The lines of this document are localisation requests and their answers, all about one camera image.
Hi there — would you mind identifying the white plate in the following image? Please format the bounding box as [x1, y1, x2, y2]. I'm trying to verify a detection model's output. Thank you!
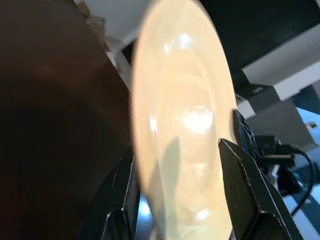
[130, 0, 238, 240]

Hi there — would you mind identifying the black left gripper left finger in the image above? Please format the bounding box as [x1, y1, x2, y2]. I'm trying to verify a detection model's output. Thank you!
[81, 146, 141, 240]

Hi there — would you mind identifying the maroon mug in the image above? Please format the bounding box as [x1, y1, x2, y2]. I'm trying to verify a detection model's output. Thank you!
[0, 0, 134, 240]

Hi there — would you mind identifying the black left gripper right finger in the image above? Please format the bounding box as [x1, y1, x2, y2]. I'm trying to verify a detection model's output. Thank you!
[217, 137, 302, 240]

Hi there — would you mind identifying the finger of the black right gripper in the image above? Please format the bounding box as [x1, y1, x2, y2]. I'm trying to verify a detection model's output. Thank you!
[232, 109, 259, 164]

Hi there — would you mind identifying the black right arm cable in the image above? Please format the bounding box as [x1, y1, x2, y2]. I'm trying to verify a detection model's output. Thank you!
[286, 144, 316, 214]

